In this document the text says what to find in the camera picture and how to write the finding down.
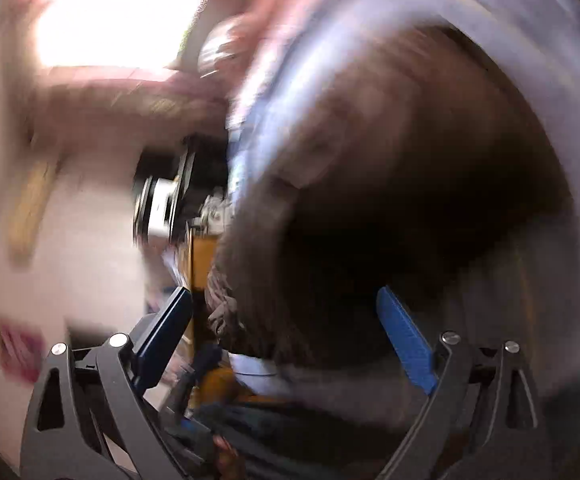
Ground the pink floral curtain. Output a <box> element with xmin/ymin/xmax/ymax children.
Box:
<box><xmin>0</xmin><ymin>0</ymin><xmax>231</xmax><ymax>131</ymax></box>

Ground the yellow wooden cabinet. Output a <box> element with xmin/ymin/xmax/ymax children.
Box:
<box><xmin>178</xmin><ymin>226</ymin><xmax>287</xmax><ymax>408</ymax></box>

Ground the white printer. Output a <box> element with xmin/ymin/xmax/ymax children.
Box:
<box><xmin>133</xmin><ymin>176</ymin><xmax>180</xmax><ymax>246</ymax></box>

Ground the blue striped bed sheet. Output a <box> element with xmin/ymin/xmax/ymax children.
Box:
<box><xmin>211</xmin><ymin>0</ymin><xmax>580</xmax><ymax>394</ymax></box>

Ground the brown puffer jacket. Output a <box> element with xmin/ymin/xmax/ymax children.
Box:
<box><xmin>206</xmin><ymin>26</ymin><xmax>572</xmax><ymax>428</ymax></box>

